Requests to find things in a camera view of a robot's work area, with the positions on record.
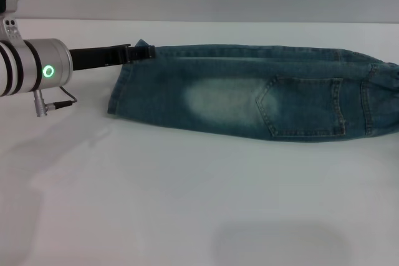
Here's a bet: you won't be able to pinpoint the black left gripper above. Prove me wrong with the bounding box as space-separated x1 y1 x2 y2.
69 44 156 70

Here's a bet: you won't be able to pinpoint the blue denim shorts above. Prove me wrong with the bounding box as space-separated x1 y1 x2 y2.
107 39 399 144

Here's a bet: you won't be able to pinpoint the left arm cable with plug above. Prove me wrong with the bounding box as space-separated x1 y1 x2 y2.
32 86 78 118

